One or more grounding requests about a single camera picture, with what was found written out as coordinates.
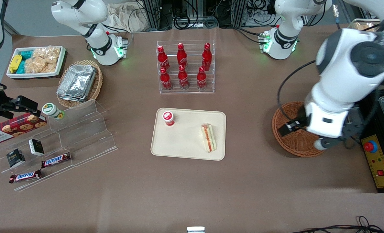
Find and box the clear acrylic bottle rack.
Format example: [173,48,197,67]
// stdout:
[156,40,215,94]

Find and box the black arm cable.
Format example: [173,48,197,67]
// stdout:
[277,60,319,113]

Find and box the clear rice cracker bag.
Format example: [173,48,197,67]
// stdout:
[32,45,62,62]
[24,57,58,74]

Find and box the oval light wicker basket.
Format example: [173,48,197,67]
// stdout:
[56,60,103,109]

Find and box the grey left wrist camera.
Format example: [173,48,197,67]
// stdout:
[314,136,347,151]

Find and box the beige plastic tray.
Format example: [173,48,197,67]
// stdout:
[150,108,227,161]

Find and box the red lidded cup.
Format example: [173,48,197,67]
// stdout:
[162,111,175,127]

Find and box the white rectangular snack tray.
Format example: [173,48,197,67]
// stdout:
[6,46,67,79]

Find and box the round brown wicker basket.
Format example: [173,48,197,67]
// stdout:
[272,102,333,158]

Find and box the bagged fried snack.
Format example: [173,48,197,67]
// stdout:
[354,22,378,32]

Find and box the green lidded cup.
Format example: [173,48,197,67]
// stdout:
[42,103,65,120]

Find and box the triangular sandwich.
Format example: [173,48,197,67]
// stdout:
[201,123,217,153]

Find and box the red cola bottle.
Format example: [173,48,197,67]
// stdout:
[178,65,189,90]
[157,46,170,72]
[197,67,207,90]
[202,43,212,71]
[160,67,172,91]
[177,43,188,70]

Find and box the clear acrylic step shelf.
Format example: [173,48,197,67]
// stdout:
[0,99,118,192]

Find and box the red tartan cookie box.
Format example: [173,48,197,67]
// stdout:
[0,113,47,145]

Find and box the black floor cable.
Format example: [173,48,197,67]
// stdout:
[291,216,384,233]

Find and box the yellow snack pack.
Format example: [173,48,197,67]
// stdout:
[9,54,23,73]

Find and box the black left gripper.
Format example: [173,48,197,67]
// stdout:
[278,106,310,137]

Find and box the black machine housing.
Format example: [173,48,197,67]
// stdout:
[349,85,384,194]

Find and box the yellow control panel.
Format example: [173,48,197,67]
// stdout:
[361,134,384,188]

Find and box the beige cloth bag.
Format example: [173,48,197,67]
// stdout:
[106,3,147,33]

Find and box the small black carton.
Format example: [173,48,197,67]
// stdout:
[28,139,45,156]
[6,149,26,168]

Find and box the white wire rack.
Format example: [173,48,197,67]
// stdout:
[346,18,384,33]

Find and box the black cable bundle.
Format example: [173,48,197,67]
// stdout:
[172,0,219,29]

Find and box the aluminium foil container stack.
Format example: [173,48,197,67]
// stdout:
[57,64,97,103]

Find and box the snickers chocolate bar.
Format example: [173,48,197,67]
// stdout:
[41,152,71,169]
[9,169,42,184]

